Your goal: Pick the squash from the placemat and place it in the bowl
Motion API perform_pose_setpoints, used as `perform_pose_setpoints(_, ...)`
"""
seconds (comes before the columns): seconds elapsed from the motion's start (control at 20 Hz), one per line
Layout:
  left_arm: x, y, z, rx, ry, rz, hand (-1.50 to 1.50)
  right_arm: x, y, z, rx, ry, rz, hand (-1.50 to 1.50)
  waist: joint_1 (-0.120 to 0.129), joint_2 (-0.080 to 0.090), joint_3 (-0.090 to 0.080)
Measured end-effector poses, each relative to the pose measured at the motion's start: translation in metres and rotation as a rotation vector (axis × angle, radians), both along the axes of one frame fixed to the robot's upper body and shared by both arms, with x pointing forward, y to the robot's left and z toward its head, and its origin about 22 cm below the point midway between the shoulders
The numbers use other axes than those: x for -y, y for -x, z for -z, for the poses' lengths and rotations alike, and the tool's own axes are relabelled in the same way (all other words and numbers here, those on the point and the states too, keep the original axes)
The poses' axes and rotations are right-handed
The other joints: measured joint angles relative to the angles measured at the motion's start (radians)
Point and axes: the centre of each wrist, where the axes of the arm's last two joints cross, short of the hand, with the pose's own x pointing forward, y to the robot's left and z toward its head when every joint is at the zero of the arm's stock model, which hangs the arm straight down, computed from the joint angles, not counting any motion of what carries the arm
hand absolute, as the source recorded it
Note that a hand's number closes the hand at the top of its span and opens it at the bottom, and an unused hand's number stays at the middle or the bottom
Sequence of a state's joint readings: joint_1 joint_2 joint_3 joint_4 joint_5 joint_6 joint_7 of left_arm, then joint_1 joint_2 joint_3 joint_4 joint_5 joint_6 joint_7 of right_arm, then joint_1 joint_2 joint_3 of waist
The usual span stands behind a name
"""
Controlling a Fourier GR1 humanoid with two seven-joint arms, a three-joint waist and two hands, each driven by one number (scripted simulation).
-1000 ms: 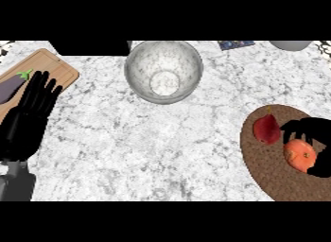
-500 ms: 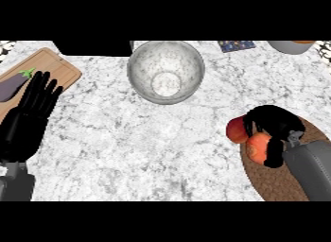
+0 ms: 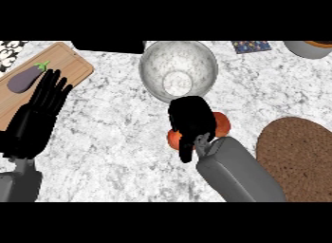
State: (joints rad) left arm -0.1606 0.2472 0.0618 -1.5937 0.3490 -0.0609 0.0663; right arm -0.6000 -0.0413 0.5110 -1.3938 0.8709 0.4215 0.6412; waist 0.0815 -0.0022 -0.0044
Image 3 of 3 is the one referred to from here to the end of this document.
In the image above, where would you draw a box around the black and white patterned mat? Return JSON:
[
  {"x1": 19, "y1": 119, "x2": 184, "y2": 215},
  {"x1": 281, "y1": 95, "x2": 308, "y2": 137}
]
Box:
[{"x1": 0, "y1": 41, "x2": 30, "y2": 85}]

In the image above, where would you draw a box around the clear glass bowl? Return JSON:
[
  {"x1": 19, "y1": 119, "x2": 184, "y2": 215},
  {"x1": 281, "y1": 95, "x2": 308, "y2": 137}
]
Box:
[{"x1": 138, "y1": 41, "x2": 219, "y2": 104}]

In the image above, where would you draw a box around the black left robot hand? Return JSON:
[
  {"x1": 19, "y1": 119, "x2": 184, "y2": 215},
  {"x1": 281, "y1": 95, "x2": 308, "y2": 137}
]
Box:
[{"x1": 0, "y1": 68, "x2": 73, "y2": 159}]

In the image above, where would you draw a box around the black appliance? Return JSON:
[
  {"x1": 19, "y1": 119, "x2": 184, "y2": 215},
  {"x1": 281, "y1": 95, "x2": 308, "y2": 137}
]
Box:
[{"x1": 69, "y1": 41, "x2": 148, "y2": 55}]

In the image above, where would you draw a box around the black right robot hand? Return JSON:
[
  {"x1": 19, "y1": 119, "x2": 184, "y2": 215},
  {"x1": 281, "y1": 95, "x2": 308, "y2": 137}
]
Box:
[{"x1": 166, "y1": 95, "x2": 218, "y2": 164}]

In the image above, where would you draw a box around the purple eggplant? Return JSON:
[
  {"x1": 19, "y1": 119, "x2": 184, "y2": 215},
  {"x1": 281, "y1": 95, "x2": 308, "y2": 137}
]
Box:
[{"x1": 7, "y1": 61, "x2": 51, "y2": 94}]

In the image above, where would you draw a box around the grey pot with brown contents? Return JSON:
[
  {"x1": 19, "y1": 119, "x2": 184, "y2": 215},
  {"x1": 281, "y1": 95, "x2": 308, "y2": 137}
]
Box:
[{"x1": 283, "y1": 41, "x2": 332, "y2": 60}]

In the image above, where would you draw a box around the wooden cutting board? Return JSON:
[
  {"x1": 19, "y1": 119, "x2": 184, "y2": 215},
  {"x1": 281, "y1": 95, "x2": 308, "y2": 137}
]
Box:
[{"x1": 0, "y1": 42, "x2": 95, "y2": 131}]

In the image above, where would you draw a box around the orange squash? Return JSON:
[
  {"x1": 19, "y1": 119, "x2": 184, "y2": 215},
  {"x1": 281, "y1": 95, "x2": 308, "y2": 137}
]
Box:
[{"x1": 166, "y1": 111, "x2": 232, "y2": 151}]

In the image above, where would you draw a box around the blue patterned square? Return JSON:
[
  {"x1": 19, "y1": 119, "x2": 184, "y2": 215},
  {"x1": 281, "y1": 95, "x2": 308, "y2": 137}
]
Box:
[{"x1": 231, "y1": 41, "x2": 272, "y2": 55}]

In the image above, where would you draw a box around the brown oval placemat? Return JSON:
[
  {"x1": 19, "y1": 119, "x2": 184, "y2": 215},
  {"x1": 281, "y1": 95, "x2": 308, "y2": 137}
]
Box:
[{"x1": 255, "y1": 116, "x2": 332, "y2": 203}]

